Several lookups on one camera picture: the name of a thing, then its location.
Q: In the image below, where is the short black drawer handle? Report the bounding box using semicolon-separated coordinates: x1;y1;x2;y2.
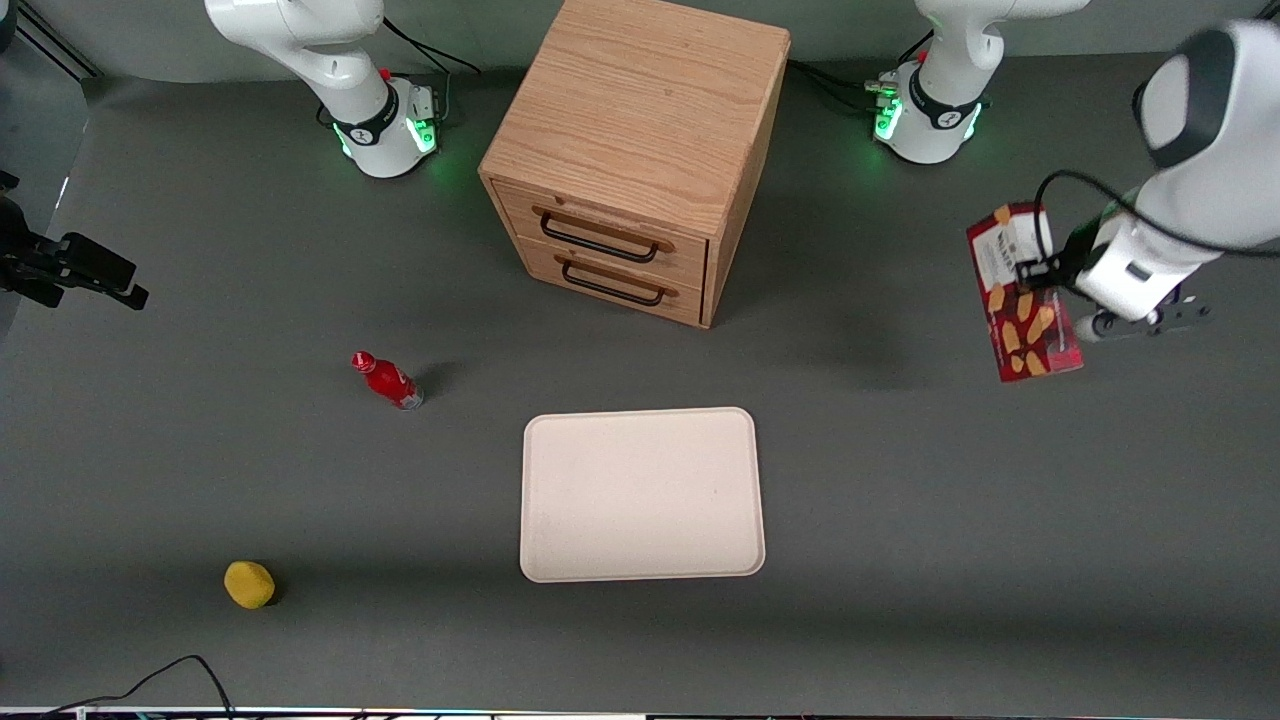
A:
554;255;680;308

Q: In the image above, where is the black right arm base cable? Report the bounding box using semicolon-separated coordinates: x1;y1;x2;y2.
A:
382;14;482;77

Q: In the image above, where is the red cookie box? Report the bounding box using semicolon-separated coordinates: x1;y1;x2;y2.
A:
965;202;1085;385

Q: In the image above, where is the red soda bottle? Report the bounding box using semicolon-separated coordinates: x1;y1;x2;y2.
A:
351;350;425;412

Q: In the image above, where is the beige rectangular tray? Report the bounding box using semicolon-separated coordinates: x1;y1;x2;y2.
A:
519;406;768;584

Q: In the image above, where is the black frame rail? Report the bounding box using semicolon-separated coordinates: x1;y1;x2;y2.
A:
14;0;102;80

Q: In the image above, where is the yellow lemon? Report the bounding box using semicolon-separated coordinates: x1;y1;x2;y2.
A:
223;560;278;610

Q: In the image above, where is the thin black loose cable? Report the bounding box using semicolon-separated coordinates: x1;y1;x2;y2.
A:
40;654;237;717

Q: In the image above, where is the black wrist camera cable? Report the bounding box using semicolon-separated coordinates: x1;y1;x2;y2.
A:
1034;169;1227;263

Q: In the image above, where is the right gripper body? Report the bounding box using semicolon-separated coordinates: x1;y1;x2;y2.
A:
0;170;63;308

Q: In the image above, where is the grey table mat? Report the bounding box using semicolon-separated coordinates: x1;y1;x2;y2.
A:
0;45;1280;713

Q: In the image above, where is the wooden two-drawer cabinet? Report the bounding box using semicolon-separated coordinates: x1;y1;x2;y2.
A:
478;0;792;330

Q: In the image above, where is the black arm base cable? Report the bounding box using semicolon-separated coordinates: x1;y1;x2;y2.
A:
788;58;887;113
382;14;482;77

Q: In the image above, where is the black left arm base cable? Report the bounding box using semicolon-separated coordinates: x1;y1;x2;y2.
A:
788;58;887;113

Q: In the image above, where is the wide black drawer handle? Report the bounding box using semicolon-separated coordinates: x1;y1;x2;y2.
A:
531;204;677;266

